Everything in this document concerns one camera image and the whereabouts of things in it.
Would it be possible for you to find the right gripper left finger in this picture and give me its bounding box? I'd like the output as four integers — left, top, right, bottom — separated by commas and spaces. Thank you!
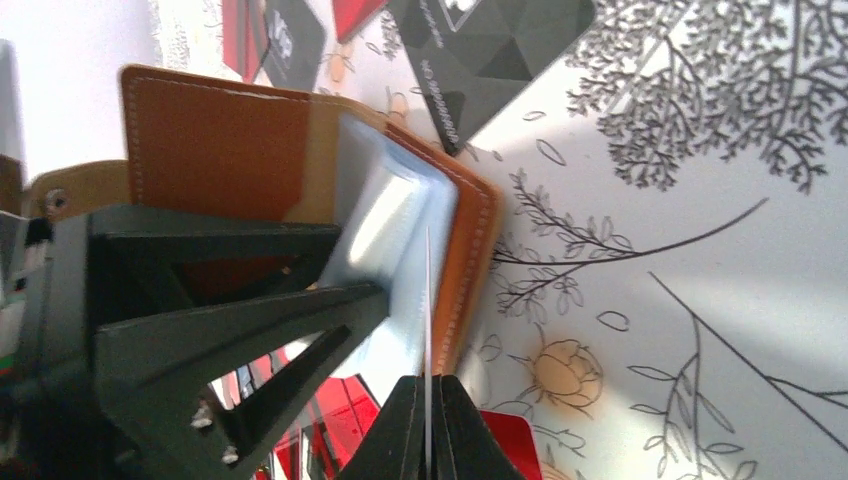
336, 376, 425, 480

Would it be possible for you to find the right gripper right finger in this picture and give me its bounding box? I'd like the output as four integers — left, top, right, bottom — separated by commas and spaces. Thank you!
431, 375, 524, 480

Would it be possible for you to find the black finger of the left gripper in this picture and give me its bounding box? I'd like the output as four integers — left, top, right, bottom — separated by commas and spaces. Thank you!
95, 283, 388, 479
39, 203, 342, 313

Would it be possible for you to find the brown leather card holder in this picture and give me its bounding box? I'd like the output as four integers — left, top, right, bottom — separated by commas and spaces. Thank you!
22, 65, 504, 374

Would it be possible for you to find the black vip card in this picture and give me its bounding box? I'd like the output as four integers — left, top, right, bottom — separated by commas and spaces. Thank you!
263, 0, 326, 91
388, 0, 595, 155

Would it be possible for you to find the red card near holder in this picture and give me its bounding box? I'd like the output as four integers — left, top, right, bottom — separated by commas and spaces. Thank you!
480, 410, 543, 480

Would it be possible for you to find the red card pile centre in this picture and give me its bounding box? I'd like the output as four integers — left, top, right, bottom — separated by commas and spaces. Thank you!
211, 349, 380, 479

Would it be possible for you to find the red card far left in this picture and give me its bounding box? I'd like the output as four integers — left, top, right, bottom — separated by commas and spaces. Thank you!
221, 0, 268, 83

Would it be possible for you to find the red card far centre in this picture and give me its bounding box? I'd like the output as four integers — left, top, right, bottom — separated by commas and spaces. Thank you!
331, 0, 388, 43

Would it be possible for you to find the black VIP card under red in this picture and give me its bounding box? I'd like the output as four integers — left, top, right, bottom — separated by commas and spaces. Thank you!
388, 0, 595, 155

